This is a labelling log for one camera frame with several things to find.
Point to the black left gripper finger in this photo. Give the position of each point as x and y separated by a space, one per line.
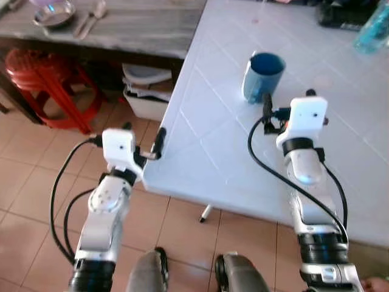
126 126
159 142

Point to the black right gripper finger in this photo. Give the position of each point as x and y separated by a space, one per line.
267 105
311 93

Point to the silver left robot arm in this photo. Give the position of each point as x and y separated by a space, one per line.
103 213

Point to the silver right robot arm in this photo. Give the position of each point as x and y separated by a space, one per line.
307 170

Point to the blue cup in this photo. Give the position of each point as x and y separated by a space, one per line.
261 82

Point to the white plastic bin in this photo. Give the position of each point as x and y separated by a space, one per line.
146 100

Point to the white table leg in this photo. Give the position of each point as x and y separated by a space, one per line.
206 213

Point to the black box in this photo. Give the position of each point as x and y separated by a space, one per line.
340 15

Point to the teal water bottle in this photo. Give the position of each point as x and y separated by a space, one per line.
374 30

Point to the red plastic stool stack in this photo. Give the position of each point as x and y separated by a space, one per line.
36 76

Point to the steel fork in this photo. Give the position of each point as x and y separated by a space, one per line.
84 21

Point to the grey robot left leg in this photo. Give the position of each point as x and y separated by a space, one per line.
146 274

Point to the grey robot leg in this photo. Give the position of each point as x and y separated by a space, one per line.
146 274
243 274

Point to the steel spoon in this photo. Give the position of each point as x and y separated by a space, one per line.
96 12

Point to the steel bowl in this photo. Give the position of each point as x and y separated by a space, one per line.
55 15

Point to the grey robot right leg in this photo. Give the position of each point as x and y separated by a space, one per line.
243 274

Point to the person's bare foot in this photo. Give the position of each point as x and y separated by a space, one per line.
378 286

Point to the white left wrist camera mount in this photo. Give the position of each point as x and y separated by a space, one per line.
118 149

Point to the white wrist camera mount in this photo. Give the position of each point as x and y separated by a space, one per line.
118 149
304 118

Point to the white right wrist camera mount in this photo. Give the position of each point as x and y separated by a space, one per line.
304 118

